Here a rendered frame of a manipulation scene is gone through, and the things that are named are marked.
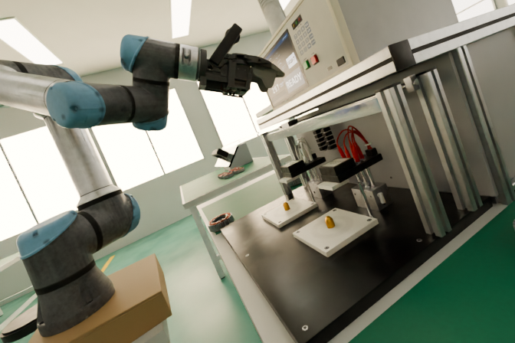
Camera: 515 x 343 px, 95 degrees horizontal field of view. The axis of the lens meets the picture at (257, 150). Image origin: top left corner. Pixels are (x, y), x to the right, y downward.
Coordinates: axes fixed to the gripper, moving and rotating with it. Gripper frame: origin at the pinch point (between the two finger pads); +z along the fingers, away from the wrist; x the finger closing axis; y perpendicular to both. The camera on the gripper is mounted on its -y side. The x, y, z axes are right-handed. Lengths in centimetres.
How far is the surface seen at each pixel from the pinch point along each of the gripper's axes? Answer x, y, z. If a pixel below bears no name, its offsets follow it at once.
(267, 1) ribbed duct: -117, -111, 38
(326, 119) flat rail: 4.1, 12.0, 11.3
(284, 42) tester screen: -5.9, -11.6, 3.8
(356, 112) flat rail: 14.6, 12.3, 11.4
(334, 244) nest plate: 10.7, 40.4, 9.4
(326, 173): 3.4, 25.4, 12.3
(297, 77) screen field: -6.0, -2.0, 8.4
